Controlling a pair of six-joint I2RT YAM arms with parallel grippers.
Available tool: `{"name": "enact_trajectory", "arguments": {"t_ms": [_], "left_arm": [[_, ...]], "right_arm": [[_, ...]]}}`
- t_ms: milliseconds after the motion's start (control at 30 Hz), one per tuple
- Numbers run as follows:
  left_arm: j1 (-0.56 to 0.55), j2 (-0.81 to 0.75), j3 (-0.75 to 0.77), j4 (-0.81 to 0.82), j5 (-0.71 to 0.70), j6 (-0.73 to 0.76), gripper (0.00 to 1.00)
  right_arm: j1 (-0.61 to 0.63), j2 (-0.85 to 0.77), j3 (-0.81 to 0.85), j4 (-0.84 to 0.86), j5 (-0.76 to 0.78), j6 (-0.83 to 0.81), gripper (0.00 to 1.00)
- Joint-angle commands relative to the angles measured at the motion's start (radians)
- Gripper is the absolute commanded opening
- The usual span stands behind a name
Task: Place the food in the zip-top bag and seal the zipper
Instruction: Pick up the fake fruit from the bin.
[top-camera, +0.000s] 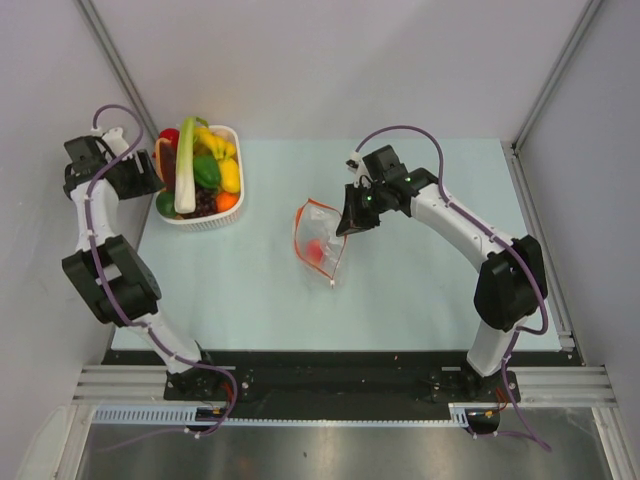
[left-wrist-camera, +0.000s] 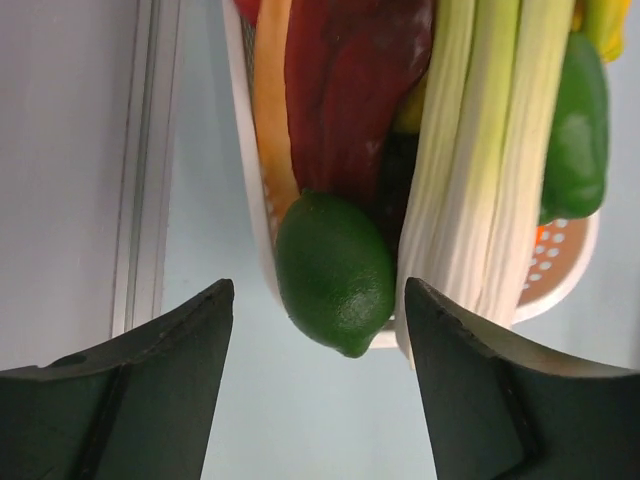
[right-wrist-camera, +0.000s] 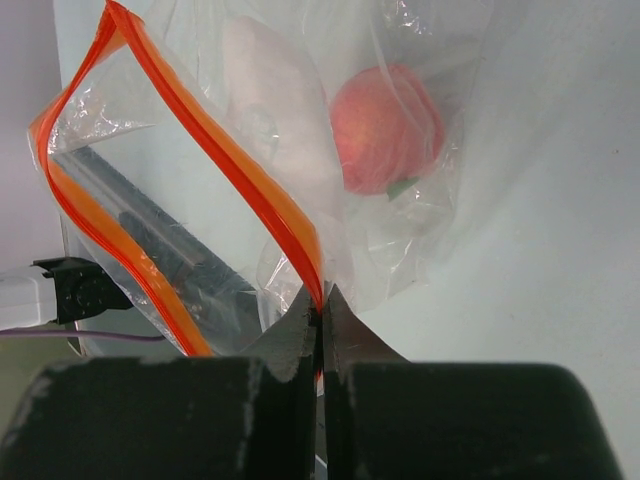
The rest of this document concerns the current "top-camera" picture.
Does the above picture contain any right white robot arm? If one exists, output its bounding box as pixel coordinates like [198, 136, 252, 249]
[336, 146, 548, 401]

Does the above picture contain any pink peach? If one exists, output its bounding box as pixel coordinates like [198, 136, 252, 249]
[305, 238, 325, 265]

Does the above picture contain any orange sliced papaya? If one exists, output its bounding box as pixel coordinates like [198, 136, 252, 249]
[155, 138, 177, 193]

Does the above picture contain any orange fruit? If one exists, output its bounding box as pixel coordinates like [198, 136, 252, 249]
[215, 191, 239, 213]

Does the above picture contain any clear orange zip bag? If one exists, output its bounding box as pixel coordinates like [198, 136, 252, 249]
[292, 198, 348, 289]

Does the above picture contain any red bell pepper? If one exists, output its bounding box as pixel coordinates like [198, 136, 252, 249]
[159, 128, 180, 149]

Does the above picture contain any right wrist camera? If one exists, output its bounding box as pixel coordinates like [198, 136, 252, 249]
[346, 151, 372, 187]

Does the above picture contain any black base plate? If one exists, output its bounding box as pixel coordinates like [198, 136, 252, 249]
[102, 350, 582, 419]

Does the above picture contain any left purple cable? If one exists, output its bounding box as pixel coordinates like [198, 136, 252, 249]
[91, 103, 239, 451]

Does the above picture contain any aluminium front rail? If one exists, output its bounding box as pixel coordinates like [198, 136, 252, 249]
[72, 365, 617, 408]

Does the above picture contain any white plastic basket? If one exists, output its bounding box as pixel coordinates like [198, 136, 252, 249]
[154, 125, 245, 232]

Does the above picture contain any white cable duct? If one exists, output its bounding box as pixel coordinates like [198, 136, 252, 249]
[93, 405, 468, 428]

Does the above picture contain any purple cable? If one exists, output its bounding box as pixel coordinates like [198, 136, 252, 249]
[355, 124, 554, 452]
[91, 103, 239, 451]

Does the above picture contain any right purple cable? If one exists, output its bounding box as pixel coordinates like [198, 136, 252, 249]
[355, 124, 554, 452]

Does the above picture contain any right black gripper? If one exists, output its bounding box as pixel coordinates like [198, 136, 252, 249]
[337, 183, 389, 238]

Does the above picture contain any right aluminium post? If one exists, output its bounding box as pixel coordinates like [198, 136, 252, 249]
[511, 0, 606, 153]

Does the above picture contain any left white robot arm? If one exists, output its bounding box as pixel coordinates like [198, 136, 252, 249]
[62, 136, 221, 400]

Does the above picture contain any green white leek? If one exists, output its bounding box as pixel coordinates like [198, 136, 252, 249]
[174, 116, 206, 214]

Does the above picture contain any aluminium post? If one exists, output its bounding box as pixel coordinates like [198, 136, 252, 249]
[511, 0, 606, 153]
[73, 0, 159, 138]

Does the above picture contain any dark grape bunch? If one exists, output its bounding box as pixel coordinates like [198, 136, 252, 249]
[183, 185, 219, 219]

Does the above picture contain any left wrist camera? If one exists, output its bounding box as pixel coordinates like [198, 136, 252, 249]
[90, 126, 130, 162]

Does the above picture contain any left aluminium post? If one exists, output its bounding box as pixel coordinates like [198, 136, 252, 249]
[73, 0, 159, 138]

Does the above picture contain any green bell pepper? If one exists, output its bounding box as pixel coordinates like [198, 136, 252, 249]
[193, 155, 221, 189]

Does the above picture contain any yellow bell pepper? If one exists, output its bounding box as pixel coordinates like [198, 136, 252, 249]
[218, 158, 241, 194]

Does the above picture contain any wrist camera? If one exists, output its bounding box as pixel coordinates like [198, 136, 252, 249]
[346, 151, 372, 187]
[90, 126, 130, 162]

